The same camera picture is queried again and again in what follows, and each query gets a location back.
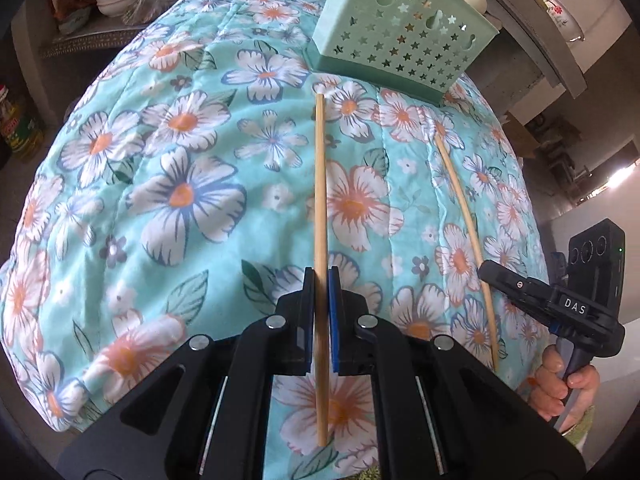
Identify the floral turquoise quilted blanket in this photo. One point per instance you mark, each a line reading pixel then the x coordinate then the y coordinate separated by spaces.
pixel 175 185

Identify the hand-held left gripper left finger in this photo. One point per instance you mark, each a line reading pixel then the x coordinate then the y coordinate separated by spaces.
pixel 310 320

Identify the clear plastic bag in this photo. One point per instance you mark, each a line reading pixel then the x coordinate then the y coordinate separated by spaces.
pixel 142 7

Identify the green star-perforated utensil holder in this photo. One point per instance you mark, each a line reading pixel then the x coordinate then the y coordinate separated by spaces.
pixel 400 40

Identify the yellow cooking oil bottle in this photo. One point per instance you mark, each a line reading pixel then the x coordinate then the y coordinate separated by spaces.
pixel 20 125

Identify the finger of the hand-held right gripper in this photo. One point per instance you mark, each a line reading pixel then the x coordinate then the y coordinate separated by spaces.
pixel 515 285

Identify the wooden chopstick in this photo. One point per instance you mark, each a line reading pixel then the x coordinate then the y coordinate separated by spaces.
pixel 467 240
pixel 320 200

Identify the metal shelf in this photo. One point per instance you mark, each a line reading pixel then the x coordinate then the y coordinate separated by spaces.
pixel 90 42

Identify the cardboard box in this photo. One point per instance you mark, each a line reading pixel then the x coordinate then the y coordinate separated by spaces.
pixel 537 135

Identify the concrete kitchen counter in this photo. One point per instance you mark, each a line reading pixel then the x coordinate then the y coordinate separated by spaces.
pixel 530 55

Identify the person's right hand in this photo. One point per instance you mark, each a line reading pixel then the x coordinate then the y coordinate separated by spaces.
pixel 547 385

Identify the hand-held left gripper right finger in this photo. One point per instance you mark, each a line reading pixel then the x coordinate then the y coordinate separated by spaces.
pixel 334 320

